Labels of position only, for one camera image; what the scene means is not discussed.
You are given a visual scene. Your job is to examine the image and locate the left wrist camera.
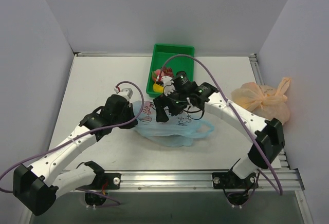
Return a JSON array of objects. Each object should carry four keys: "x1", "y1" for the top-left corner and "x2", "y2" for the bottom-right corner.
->
[{"x1": 114, "y1": 87, "x2": 133, "y2": 101}]

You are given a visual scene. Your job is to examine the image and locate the purple cable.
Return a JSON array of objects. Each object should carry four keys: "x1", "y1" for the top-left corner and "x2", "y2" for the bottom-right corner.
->
[
  {"x1": 158, "y1": 53, "x2": 284, "y2": 196},
  {"x1": 0, "y1": 80, "x2": 145, "y2": 194}
]

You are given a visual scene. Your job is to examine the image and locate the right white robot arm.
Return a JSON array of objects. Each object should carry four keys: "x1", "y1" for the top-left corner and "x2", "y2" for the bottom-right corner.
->
[{"x1": 153, "y1": 71, "x2": 285, "y2": 188}]

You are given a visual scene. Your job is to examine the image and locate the red grape bunch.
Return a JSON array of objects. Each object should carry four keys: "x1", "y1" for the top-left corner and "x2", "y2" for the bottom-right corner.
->
[{"x1": 161, "y1": 67, "x2": 174, "y2": 77}]

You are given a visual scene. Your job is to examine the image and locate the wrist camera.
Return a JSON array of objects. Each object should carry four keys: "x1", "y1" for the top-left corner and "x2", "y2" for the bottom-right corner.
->
[
  {"x1": 114, "y1": 87, "x2": 133, "y2": 101},
  {"x1": 156, "y1": 76, "x2": 175, "y2": 97}
]

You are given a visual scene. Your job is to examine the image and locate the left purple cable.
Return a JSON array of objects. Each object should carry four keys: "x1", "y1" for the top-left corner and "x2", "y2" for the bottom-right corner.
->
[{"x1": 0, "y1": 80, "x2": 145, "y2": 194}]

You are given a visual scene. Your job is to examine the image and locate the green plastic tray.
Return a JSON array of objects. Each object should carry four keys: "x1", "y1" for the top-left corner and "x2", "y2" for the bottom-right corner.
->
[{"x1": 145, "y1": 43, "x2": 196, "y2": 99}]

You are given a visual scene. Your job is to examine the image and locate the aluminium front rail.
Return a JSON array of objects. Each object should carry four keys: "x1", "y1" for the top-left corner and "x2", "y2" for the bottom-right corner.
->
[{"x1": 28, "y1": 170, "x2": 305, "y2": 193}]

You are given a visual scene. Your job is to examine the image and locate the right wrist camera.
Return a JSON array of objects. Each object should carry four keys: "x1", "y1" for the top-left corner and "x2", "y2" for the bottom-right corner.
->
[{"x1": 156, "y1": 76, "x2": 175, "y2": 97}]

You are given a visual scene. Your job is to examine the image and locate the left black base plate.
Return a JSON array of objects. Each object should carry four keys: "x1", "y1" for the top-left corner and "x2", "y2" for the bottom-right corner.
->
[{"x1": 74, "y1": 172, "x2": 121, "y2": 190}]

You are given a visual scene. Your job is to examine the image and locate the orange plastic bag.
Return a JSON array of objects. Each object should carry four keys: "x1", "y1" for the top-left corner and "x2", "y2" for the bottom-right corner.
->
[{"x1": 231, "y1": 77, "x2": 291, "y2": 124}]

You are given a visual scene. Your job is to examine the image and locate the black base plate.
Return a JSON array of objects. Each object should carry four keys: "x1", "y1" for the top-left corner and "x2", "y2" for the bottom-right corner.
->
[
  {"x1": 74, "y1": 172, "x2": 121, "y2": 190},
  {"x1": 212, "y1": 172, "x2": 243, "y2": 189}
]

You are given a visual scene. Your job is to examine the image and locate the blue printed plastic bag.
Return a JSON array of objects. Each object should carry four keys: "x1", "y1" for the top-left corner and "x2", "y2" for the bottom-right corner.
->
[{"x1": 135, "y1": 101, "x2": 214, "y2": 147}]

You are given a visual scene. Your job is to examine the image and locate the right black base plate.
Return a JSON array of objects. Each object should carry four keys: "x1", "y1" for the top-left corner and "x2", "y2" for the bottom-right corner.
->
[{"x1": 212, "y1": 172, "x2": 243, "y2": 189}]

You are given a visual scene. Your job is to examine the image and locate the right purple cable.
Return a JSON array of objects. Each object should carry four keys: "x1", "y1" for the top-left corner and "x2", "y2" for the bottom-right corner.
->
[{"x1": 158, "y1": 53, "x2": 284, "y2": 196}]

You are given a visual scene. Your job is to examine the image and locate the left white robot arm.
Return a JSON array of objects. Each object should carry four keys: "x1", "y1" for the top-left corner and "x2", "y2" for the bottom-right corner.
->
[{"x1": 13, "y1": 88, "x2": 138, "y2": 216}]

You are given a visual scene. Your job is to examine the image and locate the yellow pear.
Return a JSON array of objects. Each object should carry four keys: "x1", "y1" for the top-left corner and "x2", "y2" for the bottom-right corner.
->
[{"x1": 153, "y1": 83, "x2": 164, "y2": 93}]

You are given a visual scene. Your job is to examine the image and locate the peach fruit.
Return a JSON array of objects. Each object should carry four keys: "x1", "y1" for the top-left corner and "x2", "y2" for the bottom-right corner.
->
[{"x1": 151, "y1": 69, "x2": 160, "y2": 82}]

